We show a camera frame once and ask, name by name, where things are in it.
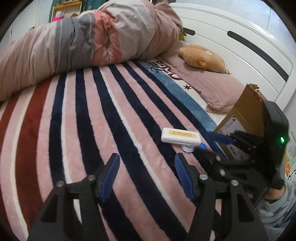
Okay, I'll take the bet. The white rectangular case yellow label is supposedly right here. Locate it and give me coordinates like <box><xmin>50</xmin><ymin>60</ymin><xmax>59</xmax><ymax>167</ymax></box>
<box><xmin>161</xmin><ymin>128</ymin><xmax>202</xmax><ymax>146</ymax></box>

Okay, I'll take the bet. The grey sleeved forearm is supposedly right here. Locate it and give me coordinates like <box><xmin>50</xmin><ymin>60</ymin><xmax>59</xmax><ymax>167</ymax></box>
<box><xmin>257</xmin><ymin>180</ymin><xmax>295</xmax><ymax>240</ymax></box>

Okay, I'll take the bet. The hand in black glove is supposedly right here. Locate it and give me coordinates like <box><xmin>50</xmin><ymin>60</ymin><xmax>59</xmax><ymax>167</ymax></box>
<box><xmin>264</xmin><ymin>171</ymin><xmax>285</xmax><ymax>203</ymax></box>

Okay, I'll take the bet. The small white round cap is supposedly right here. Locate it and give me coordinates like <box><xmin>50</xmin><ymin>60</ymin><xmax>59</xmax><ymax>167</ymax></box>
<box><xmin>181</xmin><ymin>145</ymin><xmax>195</xmax><ymax>153</ymax></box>

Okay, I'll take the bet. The brown cardboard box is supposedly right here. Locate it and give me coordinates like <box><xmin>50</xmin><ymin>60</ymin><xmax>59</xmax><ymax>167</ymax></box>
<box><xmin>213</xmin><ymin>83</ymin><xmax>267</xmax><ymax>162</ymax></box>

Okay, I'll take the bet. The pink pillow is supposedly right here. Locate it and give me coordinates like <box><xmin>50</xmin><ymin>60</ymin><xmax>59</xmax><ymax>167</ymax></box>
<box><xmin>157</xmin><ymin>41</ymin><xmax>244</xmax><ymax>113</ymax></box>

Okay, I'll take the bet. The striped plush blanket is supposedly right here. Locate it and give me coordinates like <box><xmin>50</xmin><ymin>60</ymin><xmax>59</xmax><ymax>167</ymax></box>
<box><xmin>1</xmin><ymin>61</ymin><xmax>224</xmax><ymax>240</ymax></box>

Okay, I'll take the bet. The white bed headboard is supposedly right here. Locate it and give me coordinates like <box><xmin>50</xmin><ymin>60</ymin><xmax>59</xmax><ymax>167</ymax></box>
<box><xmin>171</xmin><ymin>3</ymin><xmax>295</xmax><ymax>113</ymax></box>

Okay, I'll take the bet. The tan plush toy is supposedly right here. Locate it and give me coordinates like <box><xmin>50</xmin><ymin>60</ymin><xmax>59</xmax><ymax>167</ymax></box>
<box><xmin>178</xmin><ymin>44</ymin><xmax>230</xmax><ymax>74</ymax></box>

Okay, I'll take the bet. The pink grey rolled duvet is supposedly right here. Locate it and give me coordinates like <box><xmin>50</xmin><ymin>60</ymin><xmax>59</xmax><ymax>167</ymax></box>
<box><xmin>1</xmin><ymin>1</ymin><xmax>183</xmax><ymax>101</ymax></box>

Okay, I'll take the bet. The yellow framed shelf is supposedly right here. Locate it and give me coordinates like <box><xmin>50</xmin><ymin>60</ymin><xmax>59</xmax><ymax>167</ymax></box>
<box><xmin>50</xmin><ymin>1</ymin><xmax>83</xmax><ymax>22</ymax></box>

